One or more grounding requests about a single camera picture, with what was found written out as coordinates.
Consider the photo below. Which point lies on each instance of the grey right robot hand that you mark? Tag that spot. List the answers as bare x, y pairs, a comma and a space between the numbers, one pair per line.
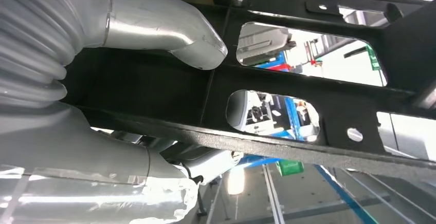
85, 161

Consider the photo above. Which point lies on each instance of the green plastic crate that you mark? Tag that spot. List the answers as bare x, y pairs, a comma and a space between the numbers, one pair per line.
289, 167

